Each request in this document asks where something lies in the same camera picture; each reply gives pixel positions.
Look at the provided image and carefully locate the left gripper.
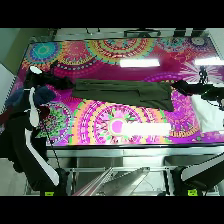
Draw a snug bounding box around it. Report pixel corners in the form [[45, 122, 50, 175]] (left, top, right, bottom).
[[53, 75, 75, 91]]

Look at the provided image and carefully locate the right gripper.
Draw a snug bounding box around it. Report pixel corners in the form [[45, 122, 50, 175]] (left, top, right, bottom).
[[172, 79, 195, 97]]

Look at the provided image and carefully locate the olive green shirt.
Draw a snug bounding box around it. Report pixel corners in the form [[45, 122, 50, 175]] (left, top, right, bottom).
[[71, 78, 176, 113]]

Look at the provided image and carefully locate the blue garment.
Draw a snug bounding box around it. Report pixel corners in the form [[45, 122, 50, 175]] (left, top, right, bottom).
[[5, 85, 57, 108]]

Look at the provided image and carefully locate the white garment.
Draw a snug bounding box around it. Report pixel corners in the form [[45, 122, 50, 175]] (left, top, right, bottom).
[[190, 94, 224, 134]]

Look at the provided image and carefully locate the black cable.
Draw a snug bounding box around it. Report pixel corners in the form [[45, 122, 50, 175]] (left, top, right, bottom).
[[39, 116, 64, 172]]

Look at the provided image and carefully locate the silver frame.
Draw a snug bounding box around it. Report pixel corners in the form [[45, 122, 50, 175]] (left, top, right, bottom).
[[45, 145, 224, 197]]

